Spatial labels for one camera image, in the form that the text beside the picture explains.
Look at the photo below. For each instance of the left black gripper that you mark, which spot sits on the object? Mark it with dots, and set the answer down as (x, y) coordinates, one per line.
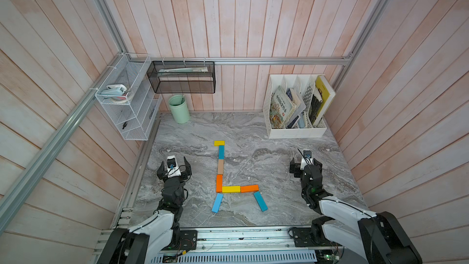
(160, 173)

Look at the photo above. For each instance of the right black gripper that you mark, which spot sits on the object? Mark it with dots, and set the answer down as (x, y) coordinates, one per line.
(297, 167)

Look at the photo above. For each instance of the orange block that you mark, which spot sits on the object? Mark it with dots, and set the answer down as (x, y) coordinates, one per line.
(250, 189)
(219, 180)

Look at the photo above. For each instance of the natural wood block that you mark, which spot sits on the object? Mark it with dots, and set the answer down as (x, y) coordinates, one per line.
(220, 167)

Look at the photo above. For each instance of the short yellow block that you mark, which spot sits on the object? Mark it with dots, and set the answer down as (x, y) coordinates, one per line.
(219, 143)

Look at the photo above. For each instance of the teal block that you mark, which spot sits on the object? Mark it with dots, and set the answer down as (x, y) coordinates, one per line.
(221, 152)
(260, 201)

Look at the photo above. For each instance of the light blue block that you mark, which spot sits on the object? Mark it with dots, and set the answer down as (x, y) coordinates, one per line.
(217, 203)

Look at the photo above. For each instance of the long yellow block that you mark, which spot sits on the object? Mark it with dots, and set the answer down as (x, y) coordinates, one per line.
(231, 189)

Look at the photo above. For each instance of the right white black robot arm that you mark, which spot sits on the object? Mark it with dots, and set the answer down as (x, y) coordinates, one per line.
(377, 237)

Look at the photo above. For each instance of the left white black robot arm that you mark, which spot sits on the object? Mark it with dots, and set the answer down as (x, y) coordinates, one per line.
(135, 244)

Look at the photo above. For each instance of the grey blue books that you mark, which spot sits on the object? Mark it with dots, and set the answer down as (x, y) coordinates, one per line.
(300, 106)

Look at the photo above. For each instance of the white file organizer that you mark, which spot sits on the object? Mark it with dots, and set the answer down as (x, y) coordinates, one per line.
(303, 128)

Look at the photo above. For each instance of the illustrated children's book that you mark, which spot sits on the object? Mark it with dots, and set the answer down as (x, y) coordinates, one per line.
(281, 108)

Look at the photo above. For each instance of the mint green cup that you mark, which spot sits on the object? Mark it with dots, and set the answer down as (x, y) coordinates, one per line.
(179, 109)

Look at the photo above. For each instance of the yellow book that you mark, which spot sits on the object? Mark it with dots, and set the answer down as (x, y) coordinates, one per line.
(323, 96)

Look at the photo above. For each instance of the white tape dispenser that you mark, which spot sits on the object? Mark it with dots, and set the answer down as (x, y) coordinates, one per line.
(115, 92)

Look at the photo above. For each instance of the papers in black basket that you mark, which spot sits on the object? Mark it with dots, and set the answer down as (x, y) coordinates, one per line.
(183, 72)

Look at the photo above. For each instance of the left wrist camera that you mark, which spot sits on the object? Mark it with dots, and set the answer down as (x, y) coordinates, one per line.
(172, 162)

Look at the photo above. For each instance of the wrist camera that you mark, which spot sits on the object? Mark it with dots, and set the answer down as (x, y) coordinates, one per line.
(172, 162)
(306, 159)

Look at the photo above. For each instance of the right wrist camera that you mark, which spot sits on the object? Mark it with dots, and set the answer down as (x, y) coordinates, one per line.
(306, 159)

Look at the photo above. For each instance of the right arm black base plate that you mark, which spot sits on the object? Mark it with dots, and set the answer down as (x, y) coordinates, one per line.
(310, 237)

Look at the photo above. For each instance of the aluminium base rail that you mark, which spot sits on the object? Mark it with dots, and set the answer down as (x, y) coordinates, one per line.
(233, 238)

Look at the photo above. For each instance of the white wire shelf rack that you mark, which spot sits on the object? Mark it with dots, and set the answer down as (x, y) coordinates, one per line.
(134, 118)

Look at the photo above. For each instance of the black mesh wall basket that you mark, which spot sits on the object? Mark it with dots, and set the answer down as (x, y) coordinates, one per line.
(182, 85)

